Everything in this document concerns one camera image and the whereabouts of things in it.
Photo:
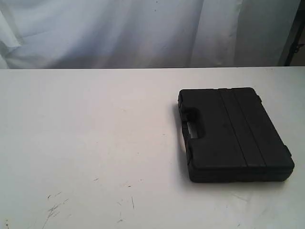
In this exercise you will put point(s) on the black metal stand pole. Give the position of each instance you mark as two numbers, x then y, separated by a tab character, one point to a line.
296	39

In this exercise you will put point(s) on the white backdrop curtain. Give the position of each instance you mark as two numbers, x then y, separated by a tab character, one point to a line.
49	34

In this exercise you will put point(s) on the black plastic carry case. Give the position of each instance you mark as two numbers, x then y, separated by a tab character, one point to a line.
229	137

